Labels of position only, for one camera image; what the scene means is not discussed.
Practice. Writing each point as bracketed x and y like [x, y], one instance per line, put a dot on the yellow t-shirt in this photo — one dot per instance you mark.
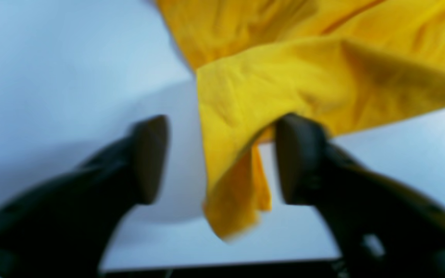
[348, 64]

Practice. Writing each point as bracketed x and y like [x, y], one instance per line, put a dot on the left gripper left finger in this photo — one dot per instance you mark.
[61, 227]

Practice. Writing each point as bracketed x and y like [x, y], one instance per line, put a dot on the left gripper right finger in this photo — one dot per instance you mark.
[384, 229]

